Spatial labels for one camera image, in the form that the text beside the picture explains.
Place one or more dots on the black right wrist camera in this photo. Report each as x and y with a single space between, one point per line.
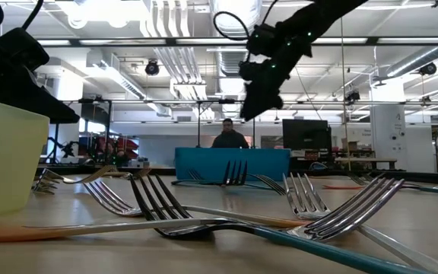
261 40

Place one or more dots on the black monitor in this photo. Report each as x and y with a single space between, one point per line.
306 135

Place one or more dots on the teal plastic bin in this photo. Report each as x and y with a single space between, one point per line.
272 163

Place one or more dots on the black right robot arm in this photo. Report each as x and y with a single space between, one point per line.
318 15

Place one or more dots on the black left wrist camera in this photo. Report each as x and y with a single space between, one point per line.
23 49

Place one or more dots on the black background robot arm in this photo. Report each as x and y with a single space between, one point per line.
67 148

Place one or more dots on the overhead light bar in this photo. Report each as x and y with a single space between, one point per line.
127 41

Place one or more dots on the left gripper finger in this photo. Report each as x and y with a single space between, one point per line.
59 112

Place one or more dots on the red storage bins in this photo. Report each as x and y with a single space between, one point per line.
124 146

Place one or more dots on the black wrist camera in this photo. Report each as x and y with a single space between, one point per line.
23 49
261 40

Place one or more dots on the background workbench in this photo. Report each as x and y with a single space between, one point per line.
363 160

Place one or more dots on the yellow plastic bin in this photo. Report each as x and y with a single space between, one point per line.
10 160

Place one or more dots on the smooth silver ventilation duct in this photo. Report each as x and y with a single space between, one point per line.
416 59

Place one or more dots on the cardboard box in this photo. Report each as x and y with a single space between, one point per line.
350 144

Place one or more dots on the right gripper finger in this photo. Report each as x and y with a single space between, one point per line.
255 108
276 102

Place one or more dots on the thin vertical rod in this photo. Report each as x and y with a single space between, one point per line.
343 114

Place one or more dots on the ribbed silver ventilation duct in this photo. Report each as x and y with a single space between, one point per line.
242 7

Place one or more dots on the black hanging round device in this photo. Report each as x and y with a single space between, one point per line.
152 67
352 97
428 68

